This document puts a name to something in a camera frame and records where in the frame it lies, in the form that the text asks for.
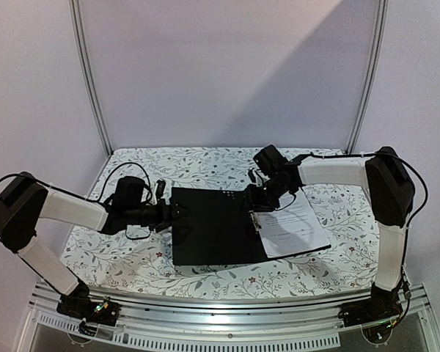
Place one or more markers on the right aluminium frame post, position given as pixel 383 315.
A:
pixel 369 77

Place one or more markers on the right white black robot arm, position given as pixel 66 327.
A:
pixel 390 192

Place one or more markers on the aluminium mounting rail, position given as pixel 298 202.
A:
pixel 300 313

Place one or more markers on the left aluminium frame post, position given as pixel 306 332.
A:
pixel 88 76

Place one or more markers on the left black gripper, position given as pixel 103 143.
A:
pixel 165 220

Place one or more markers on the silver folder clip mechanism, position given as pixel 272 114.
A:
pixel 255 221

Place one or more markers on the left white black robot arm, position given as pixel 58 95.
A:
pixel 26 200

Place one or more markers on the aluminium frame post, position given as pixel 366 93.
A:
pixel 88 76
pixel 369 77

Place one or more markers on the black clip folder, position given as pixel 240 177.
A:
pixel 217 231

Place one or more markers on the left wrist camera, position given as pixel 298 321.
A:
pixel 133 192

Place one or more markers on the floral patterned tablecloth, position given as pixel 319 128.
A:
pixel 140 262

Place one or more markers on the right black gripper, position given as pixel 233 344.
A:
pixel 252 196

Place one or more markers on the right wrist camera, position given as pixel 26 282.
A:
pixel 272 164

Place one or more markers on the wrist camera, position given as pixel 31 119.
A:
pixel 133 192
pixel 272 164

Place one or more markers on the perforated white cable tray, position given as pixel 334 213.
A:
pixel 62 334

